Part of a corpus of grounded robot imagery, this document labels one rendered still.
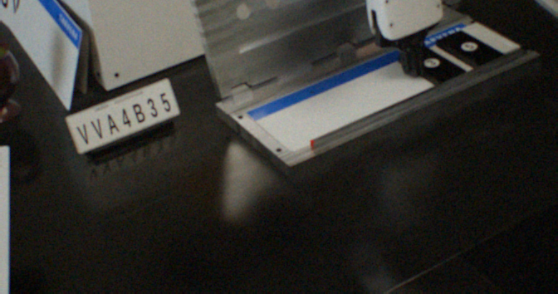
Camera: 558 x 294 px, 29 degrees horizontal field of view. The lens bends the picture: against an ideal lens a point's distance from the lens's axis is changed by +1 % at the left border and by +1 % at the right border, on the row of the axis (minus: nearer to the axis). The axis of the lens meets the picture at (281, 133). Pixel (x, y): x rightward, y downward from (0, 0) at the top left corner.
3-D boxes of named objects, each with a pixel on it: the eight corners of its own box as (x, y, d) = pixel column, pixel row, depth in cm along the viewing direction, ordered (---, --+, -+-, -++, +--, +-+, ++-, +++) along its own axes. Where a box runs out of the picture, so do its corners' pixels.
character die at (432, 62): (439, 89, 153) (439, 81, 152) (398, 62, 160) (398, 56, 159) (466, 76, 155) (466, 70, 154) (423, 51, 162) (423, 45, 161)
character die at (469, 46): (477, 71, 155) (477, 65, 155) (435, 46, 163) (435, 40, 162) (503, 60, 157) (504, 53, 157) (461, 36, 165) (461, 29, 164)
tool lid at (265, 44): (188, -18, 147) (183, -19, 148) (224, 108, 153) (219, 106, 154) (441, -108, 164) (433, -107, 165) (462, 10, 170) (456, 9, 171)
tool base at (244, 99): (291, 180, 141) (288, 158, 139) (217, 115, 157) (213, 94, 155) (540, 68, 159) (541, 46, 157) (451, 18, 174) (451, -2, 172)
